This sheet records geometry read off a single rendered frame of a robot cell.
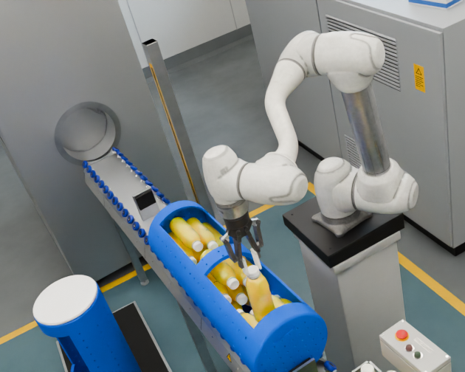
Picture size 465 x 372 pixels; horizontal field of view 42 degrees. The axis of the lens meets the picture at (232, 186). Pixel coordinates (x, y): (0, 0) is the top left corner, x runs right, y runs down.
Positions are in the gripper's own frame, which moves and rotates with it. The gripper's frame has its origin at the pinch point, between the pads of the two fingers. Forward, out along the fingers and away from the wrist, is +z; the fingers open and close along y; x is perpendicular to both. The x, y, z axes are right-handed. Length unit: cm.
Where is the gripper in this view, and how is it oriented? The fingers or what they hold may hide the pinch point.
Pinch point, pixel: (250, 263)
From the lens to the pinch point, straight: 186.7
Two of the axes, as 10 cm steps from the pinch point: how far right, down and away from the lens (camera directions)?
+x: 4.9, 3.9, -7.8
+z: 2.4, 8.0, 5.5
